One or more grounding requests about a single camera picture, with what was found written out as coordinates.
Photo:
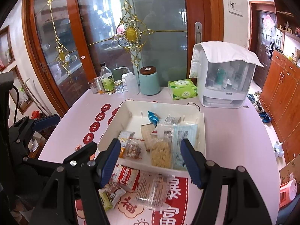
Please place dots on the small blue snack packet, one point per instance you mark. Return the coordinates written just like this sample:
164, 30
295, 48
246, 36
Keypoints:
152, 117

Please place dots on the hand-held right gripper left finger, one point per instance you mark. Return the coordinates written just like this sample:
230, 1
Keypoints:
110, 161

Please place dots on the clear packet yellow crackers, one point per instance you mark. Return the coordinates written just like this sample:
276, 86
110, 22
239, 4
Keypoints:
160, 154

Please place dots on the white quilted cloth cover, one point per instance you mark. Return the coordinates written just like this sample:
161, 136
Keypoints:
222, 51

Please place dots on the red bag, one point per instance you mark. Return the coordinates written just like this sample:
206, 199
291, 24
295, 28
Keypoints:
35, 114

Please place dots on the pale beige wafer packet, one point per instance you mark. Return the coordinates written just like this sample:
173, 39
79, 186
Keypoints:
146, 134

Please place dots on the white countertop cabinet with cloth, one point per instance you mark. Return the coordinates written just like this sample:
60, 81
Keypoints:
222, 100

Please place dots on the small glass jar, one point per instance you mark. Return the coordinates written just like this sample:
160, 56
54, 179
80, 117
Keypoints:
118, 88

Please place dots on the white squeeze bottle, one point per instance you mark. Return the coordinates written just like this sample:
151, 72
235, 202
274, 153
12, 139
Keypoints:
132, 84

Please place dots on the white snack packet red trim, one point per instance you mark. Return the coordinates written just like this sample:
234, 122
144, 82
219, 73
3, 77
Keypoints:
167, 124

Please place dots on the white ceramic figurine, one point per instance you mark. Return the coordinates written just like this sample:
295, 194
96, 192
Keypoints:
279, 148

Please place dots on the row of shoes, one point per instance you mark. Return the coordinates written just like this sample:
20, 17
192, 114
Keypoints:
264, 117

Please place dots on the clear packet brown candy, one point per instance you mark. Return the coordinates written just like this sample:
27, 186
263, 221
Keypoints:
133, 150

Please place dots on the small green snack packet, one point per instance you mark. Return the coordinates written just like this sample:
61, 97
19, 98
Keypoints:
105, 200

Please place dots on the white plastic bin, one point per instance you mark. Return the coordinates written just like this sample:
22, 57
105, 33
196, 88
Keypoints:
133, 112

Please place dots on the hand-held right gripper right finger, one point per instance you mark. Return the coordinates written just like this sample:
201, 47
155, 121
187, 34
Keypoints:
189, 161

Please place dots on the red white cookie packet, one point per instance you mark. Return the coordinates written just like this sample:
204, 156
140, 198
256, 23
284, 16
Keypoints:
125, 178

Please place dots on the small clear candy packet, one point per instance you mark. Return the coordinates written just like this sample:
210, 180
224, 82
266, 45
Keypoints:
114, 192

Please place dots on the small white pill bottle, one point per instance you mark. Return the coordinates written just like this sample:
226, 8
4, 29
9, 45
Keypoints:
125, 83

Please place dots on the green tissue pack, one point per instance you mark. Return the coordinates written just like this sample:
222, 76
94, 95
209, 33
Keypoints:
181, 90

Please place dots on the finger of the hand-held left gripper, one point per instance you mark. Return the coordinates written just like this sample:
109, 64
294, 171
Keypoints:
84, 151
46, 121

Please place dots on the pink plastic stool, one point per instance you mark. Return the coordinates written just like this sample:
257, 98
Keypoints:
287, 193

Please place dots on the cardboard box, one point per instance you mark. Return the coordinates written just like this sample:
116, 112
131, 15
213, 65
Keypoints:
289, 171

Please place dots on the orange white stick packet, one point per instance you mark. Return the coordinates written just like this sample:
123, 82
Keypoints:
123, 137

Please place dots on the white wall panel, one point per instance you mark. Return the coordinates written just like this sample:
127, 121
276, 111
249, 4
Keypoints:
235, 7

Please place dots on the wooden glass sliding door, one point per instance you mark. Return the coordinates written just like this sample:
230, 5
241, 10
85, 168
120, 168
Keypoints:
164, 16

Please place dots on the small glass cup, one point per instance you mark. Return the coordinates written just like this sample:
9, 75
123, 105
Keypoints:
92, 88

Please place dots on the wooden cabinet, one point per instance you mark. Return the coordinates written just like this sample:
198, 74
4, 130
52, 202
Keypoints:
281, 98

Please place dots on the metal tin can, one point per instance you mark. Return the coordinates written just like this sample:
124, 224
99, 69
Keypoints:
100, 86

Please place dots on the large light blue snack packet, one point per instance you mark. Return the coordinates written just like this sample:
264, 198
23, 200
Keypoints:
185, 136

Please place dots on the glass bottle green label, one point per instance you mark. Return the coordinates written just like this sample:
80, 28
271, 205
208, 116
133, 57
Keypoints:
107, 82

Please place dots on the clear packet brown biscuits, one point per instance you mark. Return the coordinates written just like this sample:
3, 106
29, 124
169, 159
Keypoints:
152, 187

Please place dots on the teal canister brown lid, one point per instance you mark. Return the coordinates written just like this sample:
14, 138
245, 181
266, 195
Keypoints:
150, 84

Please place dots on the dark brown entrance door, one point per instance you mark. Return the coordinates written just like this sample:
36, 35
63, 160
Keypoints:
262, 51

